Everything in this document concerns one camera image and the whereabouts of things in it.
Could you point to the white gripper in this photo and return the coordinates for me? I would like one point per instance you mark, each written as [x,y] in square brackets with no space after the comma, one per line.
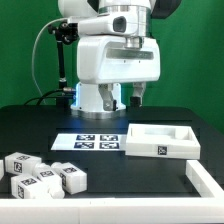
[106,59]

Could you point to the white square tabletop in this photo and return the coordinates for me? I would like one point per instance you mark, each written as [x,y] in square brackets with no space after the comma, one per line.
[162,141]

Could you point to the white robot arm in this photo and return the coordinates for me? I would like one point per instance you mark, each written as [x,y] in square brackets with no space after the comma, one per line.
[138,14]

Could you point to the white sheet with tags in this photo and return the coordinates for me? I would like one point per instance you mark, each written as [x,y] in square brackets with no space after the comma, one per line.
[89,142]

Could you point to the white part at left edge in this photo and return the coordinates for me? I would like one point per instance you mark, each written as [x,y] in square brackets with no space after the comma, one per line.
[1,169]

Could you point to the white obstacle fence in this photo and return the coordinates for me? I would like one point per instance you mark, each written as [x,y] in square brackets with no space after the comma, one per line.
[206,208]

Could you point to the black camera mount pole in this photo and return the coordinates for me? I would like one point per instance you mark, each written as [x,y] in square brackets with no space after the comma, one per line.
[65,34]

